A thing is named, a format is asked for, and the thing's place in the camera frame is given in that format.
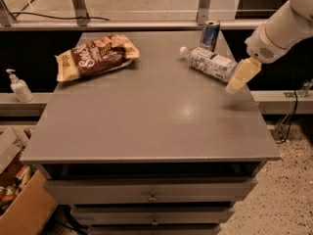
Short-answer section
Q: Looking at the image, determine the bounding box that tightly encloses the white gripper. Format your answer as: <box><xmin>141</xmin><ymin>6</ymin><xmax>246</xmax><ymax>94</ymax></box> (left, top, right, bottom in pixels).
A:
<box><xmin>225</xmin><ymin>24</ymin><xmax>288</xmax><ymax>94</ymax></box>

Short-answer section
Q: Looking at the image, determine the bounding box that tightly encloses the blue plastic water bottle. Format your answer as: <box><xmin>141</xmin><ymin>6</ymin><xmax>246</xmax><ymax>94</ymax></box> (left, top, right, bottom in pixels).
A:
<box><xmin>179</xmin><ymin>46</ymin><xmax>237</xmax><ymax>82</ymax></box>

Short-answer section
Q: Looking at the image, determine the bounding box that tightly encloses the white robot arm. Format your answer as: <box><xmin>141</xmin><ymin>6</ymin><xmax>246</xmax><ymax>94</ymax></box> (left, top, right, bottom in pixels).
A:
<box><xmin>225</xmin><ymin>0</ymin><xmax>313</xmax><ymax>94</ymax></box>

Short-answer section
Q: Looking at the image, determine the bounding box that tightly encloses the redbull can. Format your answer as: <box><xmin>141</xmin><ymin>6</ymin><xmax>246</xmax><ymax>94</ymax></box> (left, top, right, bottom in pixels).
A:
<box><xmin>200</xmin><ymin>20</ymin><xmax>220</xmax><ymax>52</ymax></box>

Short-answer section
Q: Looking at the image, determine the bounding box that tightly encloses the white pump dispenser bottle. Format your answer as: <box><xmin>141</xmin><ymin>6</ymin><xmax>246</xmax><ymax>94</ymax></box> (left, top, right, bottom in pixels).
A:
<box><xmin>6</xmin><ymin>69</ymin><xmax>33</xmax><ymax>103</ymax></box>

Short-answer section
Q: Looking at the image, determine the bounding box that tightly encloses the grey drawer cabinet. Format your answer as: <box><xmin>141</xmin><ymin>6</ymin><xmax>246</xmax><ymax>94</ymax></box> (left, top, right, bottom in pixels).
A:
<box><xmin>22</xmin><ymin>31</ymin><xmax>279</xmax><ymax>235</ymax></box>

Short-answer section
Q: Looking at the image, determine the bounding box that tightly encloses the brown snack chip bag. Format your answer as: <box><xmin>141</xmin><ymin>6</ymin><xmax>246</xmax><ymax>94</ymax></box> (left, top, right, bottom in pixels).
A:
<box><xmin>56</xmin><ymin>34</ymin><xmax>140</xmax><ymax>82</ymax></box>

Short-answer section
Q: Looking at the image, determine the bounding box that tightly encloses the top drawer knob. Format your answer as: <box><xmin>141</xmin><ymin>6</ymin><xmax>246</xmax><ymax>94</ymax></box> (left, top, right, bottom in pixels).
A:
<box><xmin>148</xmin><ymin>192</ymin><xmax>157</xmax><ymax>203</ymax></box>

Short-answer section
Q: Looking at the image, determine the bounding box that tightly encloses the drawer knob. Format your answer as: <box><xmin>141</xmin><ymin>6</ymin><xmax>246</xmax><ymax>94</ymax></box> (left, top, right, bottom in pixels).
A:
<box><xmin>151</xmin><ymin>217</ymin><xmax>158</xmax><ymax>226</ymax></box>
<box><xmin>148</xmin><ymin>192</ymin><xmax>157</xmax><ymax>203</ymax></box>

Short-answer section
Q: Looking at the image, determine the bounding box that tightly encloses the cardboard box with items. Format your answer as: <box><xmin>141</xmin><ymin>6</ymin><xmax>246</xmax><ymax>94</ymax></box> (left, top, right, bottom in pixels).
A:
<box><xmin>0</xmin><ymin>125</ymin><xmax>57</xmax><ymax>235</ymax></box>

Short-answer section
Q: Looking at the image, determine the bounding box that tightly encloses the black cable near floor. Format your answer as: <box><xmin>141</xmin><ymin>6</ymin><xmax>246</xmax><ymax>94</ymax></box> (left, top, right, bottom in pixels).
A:
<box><xmin>274</xmin><ymin>89</ymin><xmax>299</xmax><ymax>145</ymax></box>

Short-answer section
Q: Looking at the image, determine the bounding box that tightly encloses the black cable on ledge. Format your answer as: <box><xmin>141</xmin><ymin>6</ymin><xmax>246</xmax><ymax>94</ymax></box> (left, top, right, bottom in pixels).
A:
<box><xmin>9</xmin><ymin>11</ymin><xmax>112</xmax><ymax>23</ymax></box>

